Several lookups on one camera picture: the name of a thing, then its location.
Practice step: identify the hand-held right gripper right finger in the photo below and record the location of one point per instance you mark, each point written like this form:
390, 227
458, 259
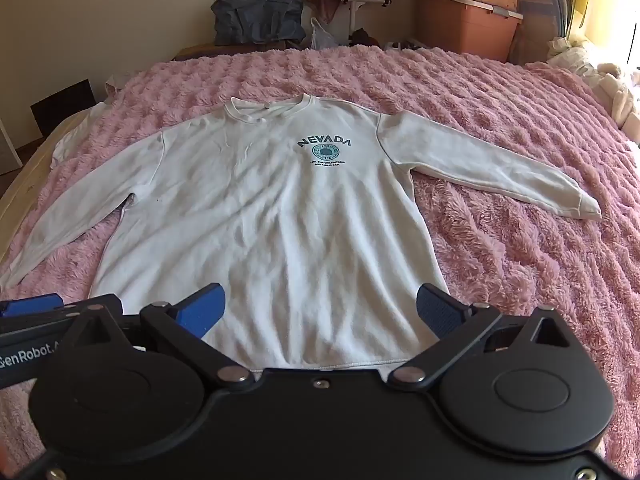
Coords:
440, 310

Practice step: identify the white pillow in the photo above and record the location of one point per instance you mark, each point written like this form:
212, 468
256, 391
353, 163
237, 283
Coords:
75, 132

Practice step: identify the pink fluffy blanket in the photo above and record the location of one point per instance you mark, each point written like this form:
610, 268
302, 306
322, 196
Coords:
500, 260

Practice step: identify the dark blue fabric bag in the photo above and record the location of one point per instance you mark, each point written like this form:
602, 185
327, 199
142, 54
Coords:
255, 17

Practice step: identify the small translucent plastic bag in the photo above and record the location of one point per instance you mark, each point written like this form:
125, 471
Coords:
322, 36

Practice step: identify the dark box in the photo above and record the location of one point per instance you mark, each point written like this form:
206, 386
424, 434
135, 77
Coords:
60, 107

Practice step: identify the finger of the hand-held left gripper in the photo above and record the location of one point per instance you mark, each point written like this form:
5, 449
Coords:
30, 305

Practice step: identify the cream plush toy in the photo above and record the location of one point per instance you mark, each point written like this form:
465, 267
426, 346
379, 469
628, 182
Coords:
620, 92

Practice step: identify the blue storage bin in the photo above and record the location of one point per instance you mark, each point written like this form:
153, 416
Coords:
539, 5

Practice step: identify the white printed t-shirt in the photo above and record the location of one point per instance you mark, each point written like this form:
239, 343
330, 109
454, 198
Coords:
280, 210

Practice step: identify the white folding table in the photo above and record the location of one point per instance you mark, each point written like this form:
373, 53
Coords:
372, 0

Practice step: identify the white cabinet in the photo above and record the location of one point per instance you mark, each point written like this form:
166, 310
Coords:
9, 147

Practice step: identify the dark red cloth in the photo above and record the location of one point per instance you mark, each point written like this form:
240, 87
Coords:
364, 38

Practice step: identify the brown plastic storage box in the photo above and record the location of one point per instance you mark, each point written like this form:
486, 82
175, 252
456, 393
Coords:
460, 30

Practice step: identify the white crumpled bedding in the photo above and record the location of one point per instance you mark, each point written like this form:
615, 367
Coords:
575, 55

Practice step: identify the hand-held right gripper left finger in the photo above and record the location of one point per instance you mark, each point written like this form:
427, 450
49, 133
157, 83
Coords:
200, 307

